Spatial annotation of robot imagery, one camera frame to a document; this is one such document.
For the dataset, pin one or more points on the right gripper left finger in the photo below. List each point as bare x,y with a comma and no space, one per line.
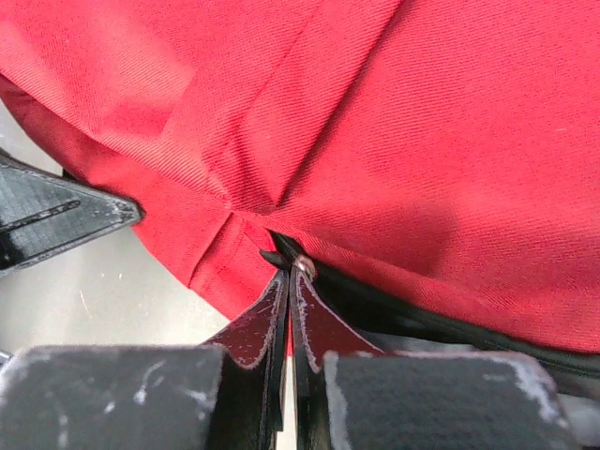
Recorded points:
222,394

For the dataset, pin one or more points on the red backpack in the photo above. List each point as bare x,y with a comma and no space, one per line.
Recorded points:
442,155

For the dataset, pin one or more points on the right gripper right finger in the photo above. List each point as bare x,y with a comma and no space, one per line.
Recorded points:
352,395

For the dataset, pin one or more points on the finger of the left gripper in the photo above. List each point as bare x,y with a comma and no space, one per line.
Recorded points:
44,215

